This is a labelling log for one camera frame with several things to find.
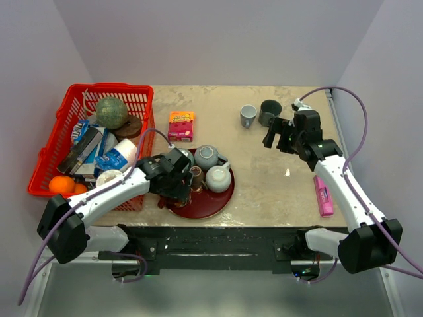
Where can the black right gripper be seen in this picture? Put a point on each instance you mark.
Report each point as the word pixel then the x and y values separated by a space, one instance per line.
pixel 281 127

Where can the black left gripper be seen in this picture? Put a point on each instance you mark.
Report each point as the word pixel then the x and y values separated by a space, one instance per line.
pixel 181 191

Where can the dark grey mug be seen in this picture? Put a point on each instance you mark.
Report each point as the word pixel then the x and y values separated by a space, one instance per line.
pixel 269 109

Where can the red floral mug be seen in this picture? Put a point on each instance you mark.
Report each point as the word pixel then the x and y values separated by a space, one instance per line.
pixel 170 203

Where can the small grey mug white inside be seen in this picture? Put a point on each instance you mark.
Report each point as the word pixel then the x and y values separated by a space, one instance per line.
pixel 247 115

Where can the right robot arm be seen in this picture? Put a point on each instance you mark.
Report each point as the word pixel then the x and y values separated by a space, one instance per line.
pixel 371 238

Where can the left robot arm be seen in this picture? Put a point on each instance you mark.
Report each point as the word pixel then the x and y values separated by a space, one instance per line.
pixel 67 226

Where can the grey-blue round mug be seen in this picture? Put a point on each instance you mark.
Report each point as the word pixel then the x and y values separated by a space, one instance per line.
pixel 207 156

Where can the white speckled mug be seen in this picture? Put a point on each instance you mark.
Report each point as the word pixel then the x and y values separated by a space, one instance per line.
pixel 218 178

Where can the small brown espresso cup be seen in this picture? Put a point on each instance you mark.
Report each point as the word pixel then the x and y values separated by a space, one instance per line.
pixel 198 179

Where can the dark red round tray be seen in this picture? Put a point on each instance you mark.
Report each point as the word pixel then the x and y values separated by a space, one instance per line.
pixel 204 204

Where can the orange pink sponge box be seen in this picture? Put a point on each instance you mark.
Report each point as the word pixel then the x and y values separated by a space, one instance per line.
pixel 181 126

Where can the white blue paper cup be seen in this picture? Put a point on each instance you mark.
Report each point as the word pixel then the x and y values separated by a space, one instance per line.
pixel 120 157

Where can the brown wooden disc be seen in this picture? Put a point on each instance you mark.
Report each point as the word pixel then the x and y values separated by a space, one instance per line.
pixel 130 129

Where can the green round melon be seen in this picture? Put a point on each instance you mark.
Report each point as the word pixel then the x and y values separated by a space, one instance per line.
pixel 111 112

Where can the black carton box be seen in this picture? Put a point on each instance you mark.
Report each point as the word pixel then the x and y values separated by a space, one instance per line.
pixel 77 155

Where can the pink flat box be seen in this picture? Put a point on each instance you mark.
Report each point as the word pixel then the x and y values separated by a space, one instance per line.
pixel 324 200

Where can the blue candy bag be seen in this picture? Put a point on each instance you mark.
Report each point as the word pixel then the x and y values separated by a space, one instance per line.
pixel 78 131

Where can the red plastic basket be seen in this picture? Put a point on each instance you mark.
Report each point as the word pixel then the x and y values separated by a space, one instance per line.
pixel 138 100

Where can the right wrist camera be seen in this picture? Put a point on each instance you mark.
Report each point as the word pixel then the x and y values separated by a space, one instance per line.
pixel 299 106

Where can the black table front rail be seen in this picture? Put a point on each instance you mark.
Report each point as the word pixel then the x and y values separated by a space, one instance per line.
pixel 218 248

